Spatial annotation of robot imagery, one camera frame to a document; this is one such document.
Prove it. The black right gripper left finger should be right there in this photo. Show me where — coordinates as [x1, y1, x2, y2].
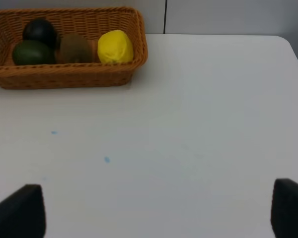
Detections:
[0, 184, 46, 238]

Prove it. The dark mangosteen fruit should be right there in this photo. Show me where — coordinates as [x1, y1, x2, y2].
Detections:
[22, 18, 58, 49]

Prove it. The orange wicker basket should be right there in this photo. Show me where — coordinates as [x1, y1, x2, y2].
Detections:
[0, 6, 148, 90]

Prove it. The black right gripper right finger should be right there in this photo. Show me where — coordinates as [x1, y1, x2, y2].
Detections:
[271, 178, 298, 238]

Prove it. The yellow lemon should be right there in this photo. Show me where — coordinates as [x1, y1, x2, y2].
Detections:
[97, 30, 134, 64]

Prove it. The brown kiwi fruit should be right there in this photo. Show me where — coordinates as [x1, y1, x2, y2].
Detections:
[59, 33, 93, 63]

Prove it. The green lime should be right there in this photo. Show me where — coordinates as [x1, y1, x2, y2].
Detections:
[12, 40, 56, 65]

